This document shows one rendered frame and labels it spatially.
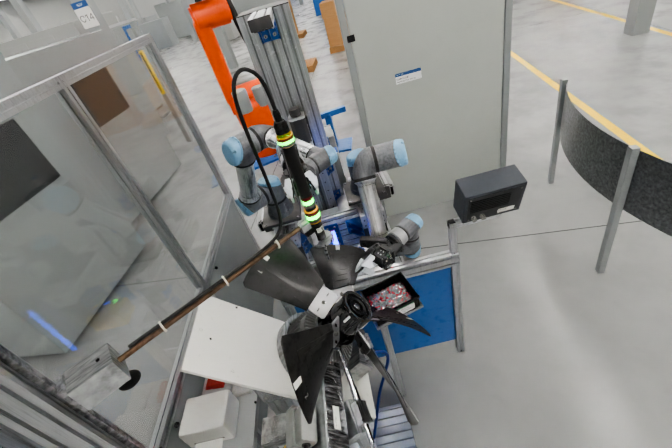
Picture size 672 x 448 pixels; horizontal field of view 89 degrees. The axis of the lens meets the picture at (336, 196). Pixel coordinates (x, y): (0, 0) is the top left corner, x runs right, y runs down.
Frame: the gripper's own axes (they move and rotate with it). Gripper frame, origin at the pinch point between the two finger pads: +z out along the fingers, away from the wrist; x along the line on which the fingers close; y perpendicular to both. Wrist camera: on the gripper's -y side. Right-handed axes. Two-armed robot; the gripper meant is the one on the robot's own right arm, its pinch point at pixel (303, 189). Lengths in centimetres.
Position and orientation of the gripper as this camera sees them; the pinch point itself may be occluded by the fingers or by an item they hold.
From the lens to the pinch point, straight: 94.6
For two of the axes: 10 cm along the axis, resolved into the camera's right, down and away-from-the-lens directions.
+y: 2.4, 7.9, 5.6
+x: -9.3, 3.5, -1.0
